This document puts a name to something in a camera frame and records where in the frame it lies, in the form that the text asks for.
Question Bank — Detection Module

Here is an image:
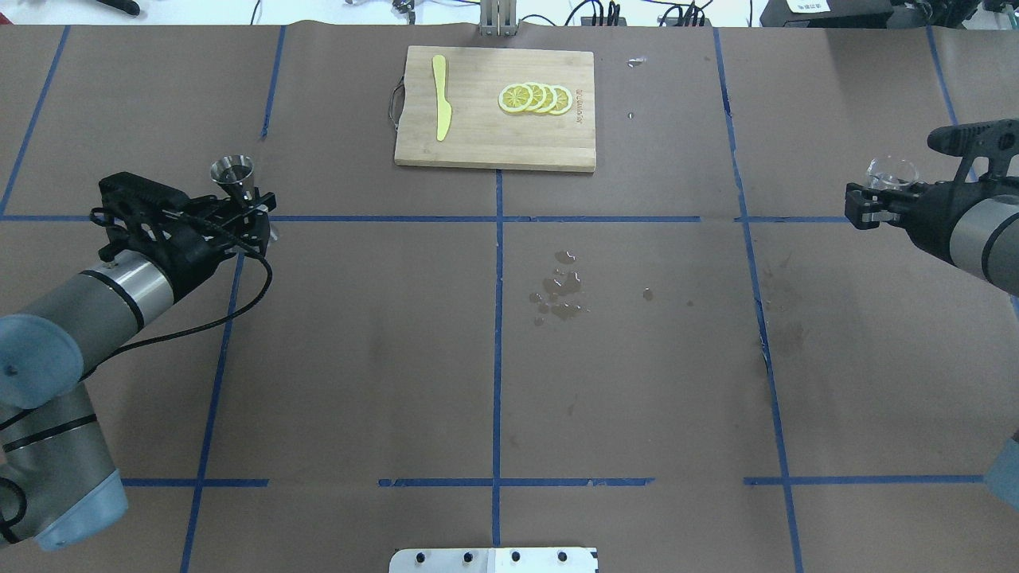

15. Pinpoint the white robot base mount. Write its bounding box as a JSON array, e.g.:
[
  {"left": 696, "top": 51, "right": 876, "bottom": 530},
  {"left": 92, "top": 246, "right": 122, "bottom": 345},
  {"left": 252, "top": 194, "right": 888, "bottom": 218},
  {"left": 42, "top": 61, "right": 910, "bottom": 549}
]
[{"left": 388, "top": 546, "right": 599, "bottom": 572}]

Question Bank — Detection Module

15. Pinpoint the lemon slice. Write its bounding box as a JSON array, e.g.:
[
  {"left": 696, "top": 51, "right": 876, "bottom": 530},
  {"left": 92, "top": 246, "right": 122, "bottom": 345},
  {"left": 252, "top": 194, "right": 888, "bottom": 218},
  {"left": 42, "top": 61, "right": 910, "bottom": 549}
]
[
  {"left": 546, "top": 86, "right": 574, "bottom": 116},
  {"left": 498, "top": 83, "right": 534, "bottom": 114},
  {"left": 525, "top": 81, "right": 550, "bottom": 112},
  {"left": 534, "top": 84, "right": 558, "bottom": 114}
]

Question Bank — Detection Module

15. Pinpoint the steel double jigger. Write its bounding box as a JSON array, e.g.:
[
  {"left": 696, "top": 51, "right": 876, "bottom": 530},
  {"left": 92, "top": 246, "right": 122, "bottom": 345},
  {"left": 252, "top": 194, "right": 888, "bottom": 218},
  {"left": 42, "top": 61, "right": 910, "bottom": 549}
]
[{"left": 209, "top": 154, "right": 259, "bottom": 200}]

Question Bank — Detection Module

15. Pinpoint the clear glass measuring cup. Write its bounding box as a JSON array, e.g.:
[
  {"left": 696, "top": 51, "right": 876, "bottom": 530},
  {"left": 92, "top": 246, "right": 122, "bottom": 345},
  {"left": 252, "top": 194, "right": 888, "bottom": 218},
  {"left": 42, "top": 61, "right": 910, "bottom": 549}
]
[{"left": 865, "top": 155, "right": 919, "bottom": 191}]

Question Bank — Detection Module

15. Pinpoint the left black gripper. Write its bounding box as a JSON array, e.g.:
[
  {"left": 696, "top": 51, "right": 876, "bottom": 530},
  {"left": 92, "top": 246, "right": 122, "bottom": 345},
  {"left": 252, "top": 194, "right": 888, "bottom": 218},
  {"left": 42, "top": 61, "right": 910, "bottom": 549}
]
[{"left": 90, "top": 173, "right": 277, "bottom": 298}]

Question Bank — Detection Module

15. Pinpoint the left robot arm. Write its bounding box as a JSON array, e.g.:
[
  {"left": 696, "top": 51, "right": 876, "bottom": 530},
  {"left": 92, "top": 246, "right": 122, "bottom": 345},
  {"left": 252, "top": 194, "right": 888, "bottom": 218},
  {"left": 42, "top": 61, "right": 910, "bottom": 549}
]
[{"left": 1, "top": 167, "right": 277, "bottom": 551}]

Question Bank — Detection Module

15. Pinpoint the aluminium frame post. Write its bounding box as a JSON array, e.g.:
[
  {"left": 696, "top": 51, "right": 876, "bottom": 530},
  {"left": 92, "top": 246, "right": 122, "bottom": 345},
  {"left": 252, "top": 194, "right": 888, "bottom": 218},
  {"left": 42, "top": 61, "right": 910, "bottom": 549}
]
[{"left": 478, "top": 0, "right": 519, "bottom": 37}]

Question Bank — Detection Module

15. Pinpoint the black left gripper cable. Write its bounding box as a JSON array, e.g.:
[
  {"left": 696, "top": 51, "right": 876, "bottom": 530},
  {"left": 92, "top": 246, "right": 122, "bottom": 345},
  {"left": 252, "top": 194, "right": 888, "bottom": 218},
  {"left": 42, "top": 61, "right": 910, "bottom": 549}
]
[{"left": 81, "top": 209, "right": 274, "bottom": 375}]

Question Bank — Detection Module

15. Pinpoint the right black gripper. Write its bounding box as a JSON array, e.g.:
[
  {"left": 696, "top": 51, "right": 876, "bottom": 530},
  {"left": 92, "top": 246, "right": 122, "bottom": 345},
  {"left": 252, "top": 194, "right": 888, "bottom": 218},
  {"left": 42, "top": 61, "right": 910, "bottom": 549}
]
[{"left": 845, "top": 119, "right": 1017, "bottom": 267}]

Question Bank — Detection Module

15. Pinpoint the bamboo cutting board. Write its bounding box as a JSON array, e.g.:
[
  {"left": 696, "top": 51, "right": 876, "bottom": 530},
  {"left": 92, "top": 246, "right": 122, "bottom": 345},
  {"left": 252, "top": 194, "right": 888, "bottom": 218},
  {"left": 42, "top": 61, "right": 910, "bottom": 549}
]
[{"left": 394, "top": 45, "right": 597, "bottom": 173}]

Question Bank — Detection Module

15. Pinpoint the yellow plastic knife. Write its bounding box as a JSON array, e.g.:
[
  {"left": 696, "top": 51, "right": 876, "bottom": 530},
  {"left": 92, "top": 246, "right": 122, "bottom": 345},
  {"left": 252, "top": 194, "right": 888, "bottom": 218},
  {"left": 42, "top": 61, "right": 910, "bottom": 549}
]
[{"left": 431, "top": 54, "right": 454, "bottom": 142}]

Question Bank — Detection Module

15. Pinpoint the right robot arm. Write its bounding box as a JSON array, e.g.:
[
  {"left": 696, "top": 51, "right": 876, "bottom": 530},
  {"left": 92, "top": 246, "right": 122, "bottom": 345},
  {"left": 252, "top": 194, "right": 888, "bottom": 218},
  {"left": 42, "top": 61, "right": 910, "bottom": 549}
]
[{"left": 844, "top": 119, "right": 1018, "bottom": 296}]

